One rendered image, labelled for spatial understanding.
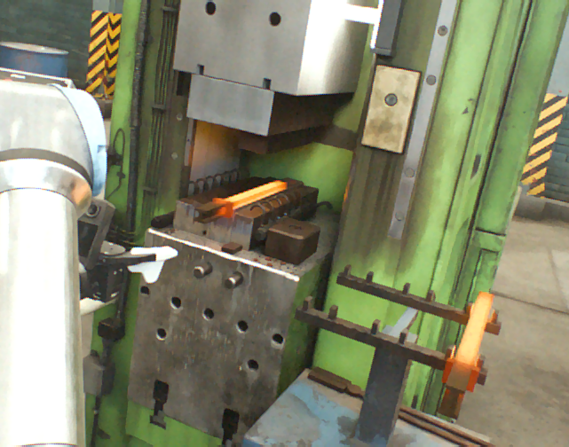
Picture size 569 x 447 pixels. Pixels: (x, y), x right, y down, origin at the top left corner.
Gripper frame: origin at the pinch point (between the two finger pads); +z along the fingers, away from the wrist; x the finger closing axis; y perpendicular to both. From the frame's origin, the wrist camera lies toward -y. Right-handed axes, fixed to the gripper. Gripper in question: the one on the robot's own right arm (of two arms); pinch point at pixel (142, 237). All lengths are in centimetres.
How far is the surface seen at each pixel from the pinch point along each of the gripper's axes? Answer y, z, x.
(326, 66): -33, 45, 13
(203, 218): 0.8, 21.3, 0.4
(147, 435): 61, 25, -9
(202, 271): 12.2, 20.9, 2.1
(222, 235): 6.7, 30.7, 0.6
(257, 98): -24.9, 30.6, 4.1
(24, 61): 21, 329, -352
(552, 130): 9, 597, 67
